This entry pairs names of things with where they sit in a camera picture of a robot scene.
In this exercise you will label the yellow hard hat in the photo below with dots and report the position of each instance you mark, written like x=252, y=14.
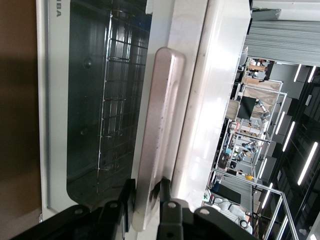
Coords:
x=249, y=177

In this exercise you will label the silver aluminium frame rail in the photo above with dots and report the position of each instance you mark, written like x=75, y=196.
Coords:
x=285, y=200

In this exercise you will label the white frame work cell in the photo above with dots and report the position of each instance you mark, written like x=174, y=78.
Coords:
x=276, y=100

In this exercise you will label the glass oven door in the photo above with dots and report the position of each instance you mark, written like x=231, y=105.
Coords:
x=87, y=100

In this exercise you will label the grey background robot arm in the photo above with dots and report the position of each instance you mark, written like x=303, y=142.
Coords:
x=248, y=148
x=263, y=111

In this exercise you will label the white toaster oven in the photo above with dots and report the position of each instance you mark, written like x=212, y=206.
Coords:
x=225, y=75

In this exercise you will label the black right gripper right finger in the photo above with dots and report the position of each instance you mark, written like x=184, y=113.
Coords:
x=175, y=222

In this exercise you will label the black flat panel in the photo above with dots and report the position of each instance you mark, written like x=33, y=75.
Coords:
x=247, y=108

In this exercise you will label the white ceiling light strip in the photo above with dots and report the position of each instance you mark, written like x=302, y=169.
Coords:
x=312, y=74
x=289, y=136
x=280, y=123
x=297, y=73
x=308, y=163

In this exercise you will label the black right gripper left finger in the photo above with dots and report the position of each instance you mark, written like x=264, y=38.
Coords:
x=105, y=222

